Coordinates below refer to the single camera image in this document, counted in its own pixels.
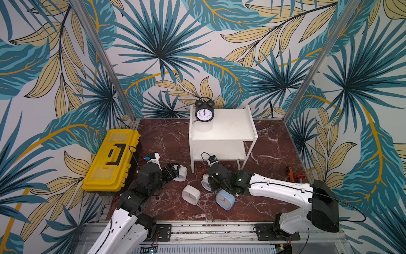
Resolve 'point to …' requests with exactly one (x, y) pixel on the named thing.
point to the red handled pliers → (301, 176)
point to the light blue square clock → (225, 200)
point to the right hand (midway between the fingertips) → (209, 177)
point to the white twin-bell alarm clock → (183, 172)
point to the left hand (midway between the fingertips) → (176, 169)
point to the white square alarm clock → (191, 194)
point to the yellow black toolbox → (115, 163)
